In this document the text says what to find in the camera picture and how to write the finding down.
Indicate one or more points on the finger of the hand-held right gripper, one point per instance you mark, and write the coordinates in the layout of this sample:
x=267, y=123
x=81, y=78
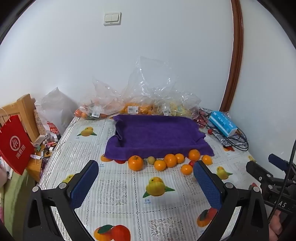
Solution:
x=278, y=161
x=254, y=169

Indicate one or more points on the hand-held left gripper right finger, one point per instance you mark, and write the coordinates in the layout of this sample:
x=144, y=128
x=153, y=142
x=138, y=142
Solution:
x=208, y=185

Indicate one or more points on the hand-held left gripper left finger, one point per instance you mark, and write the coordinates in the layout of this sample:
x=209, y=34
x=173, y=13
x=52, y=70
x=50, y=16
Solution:
x=84, y=183

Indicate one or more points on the red cherry tomato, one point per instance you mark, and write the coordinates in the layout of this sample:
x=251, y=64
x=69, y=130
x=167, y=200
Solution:
x=191, y=163
x=210, y=131

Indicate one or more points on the large orange with green stem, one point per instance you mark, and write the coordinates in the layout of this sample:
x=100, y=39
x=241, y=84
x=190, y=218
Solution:
x=135, y=163

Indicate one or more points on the beige longan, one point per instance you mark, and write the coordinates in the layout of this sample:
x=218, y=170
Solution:
x=151, y=160

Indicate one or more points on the purple towel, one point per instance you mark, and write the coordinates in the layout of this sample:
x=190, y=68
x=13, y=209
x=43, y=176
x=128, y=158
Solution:
x=157, y=134

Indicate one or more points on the person's right hand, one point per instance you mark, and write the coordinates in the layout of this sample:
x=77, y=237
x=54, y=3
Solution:
x=276, y=229

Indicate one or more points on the grey checked pouch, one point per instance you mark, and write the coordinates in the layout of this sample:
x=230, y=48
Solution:
x=220, y=138

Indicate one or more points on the clutter of small bottles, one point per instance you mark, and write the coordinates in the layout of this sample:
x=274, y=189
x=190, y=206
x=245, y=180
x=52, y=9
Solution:
x=45, y=144

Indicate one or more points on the blue tissue box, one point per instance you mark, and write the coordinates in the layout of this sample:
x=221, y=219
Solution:
x=223, y=124

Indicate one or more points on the red and white packet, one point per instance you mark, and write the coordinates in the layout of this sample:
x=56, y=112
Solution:
x=53, y=131

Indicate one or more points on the clear bag of red tomatoes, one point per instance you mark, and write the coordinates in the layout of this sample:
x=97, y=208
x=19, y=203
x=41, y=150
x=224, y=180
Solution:
x=201, y=118

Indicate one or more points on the red paper bag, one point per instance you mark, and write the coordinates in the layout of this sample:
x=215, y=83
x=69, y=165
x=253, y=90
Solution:
x=15, y=144

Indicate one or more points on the white plastic bag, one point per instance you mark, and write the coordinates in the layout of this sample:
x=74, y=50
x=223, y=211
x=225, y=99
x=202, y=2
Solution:
x=55, y=106

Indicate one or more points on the clear bag of mixed oranges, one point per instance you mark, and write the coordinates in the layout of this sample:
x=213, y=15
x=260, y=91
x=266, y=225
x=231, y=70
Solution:
x=97, y=102

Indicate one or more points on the clear bag of yellow fruit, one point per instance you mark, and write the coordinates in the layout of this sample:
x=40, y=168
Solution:
x=178, y=106

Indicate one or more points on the wooden chair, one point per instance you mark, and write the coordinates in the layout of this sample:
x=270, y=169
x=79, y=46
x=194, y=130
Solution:
x=25, y=111

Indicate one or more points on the clear bag of small oranges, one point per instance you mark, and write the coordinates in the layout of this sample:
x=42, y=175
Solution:
x=148, y=83

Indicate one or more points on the brown wooden door frame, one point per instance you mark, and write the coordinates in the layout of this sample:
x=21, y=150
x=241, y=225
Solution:
x=235, y=55

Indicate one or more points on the white light switch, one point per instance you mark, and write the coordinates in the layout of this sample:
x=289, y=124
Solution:
x=112, y=19

